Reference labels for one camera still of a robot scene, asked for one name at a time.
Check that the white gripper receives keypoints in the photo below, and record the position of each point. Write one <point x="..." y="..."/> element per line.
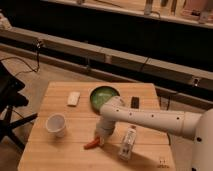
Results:
<point x="103" y="131"/>

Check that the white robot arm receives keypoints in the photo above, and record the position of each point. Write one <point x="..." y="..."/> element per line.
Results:
<point x="193" y="126"/>

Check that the green round plate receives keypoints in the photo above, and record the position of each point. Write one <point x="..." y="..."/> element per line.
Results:
<point x="101" y="95"/>

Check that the small black rectangular object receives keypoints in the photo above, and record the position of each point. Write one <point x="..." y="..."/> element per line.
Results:
<point x="135" y="102"/>

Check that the white paper cup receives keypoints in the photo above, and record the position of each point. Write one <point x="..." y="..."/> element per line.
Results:
<point x="56" y="125"/>

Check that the black chair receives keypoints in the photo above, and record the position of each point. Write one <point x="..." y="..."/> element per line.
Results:
<point x="10" y="98"/>

